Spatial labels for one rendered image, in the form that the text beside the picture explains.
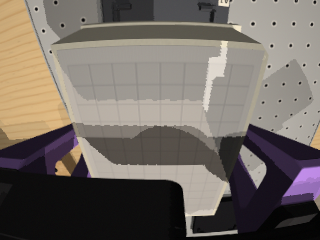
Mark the grey perforated base plate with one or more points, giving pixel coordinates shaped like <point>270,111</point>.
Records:
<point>288,103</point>

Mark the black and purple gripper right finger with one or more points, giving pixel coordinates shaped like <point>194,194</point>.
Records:
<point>292,176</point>

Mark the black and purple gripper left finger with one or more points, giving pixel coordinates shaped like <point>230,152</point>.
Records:
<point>41,153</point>

